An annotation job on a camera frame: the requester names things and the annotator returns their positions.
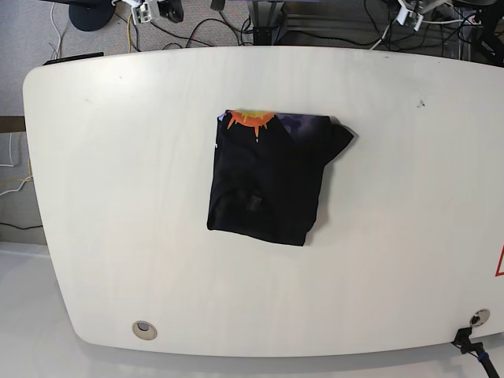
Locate black T-shirt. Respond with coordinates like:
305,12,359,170
206,109,354,246

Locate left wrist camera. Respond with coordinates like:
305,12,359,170
395,7,424,32

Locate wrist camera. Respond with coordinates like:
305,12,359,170
395,7,424,32
131,2,154,24

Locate silver table grommet left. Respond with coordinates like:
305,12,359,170
132,321,158,341

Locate black clamp with cable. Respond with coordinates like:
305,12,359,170
451,327,500,378

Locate silver table grommet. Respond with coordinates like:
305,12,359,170
132,321,158,341
469,309,491,328

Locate black floor cable bundle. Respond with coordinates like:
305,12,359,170
291,0,473,52

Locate round dark stand base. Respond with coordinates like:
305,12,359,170
69,0,116,32

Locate white cable left floor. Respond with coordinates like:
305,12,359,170
0,132,32,196

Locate red warning triangle sticker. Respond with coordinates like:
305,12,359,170
495,247,504,276

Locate silver table grommet right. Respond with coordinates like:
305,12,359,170
469,309,491,328

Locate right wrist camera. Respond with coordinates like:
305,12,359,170
131,2,154,24

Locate yellow cable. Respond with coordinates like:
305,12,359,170
126,0,145,53

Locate black flat bar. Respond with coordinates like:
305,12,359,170
43,52,104,66

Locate aluminium frame post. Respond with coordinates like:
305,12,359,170
247,1,285,46

